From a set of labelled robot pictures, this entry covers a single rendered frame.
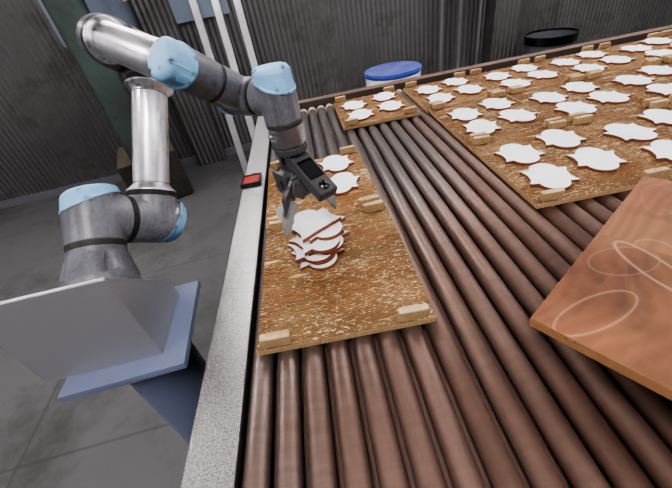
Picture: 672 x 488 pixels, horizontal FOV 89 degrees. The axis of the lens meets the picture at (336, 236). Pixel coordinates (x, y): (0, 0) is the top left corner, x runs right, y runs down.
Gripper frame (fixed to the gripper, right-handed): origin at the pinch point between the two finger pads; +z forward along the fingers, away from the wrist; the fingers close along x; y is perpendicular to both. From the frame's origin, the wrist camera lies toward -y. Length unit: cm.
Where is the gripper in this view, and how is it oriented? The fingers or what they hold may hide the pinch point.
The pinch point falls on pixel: (314, 223)
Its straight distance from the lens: 83.2
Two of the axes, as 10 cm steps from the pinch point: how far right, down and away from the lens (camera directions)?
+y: -6.3, -3.9, 6.7
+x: -7.6, 4.8, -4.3
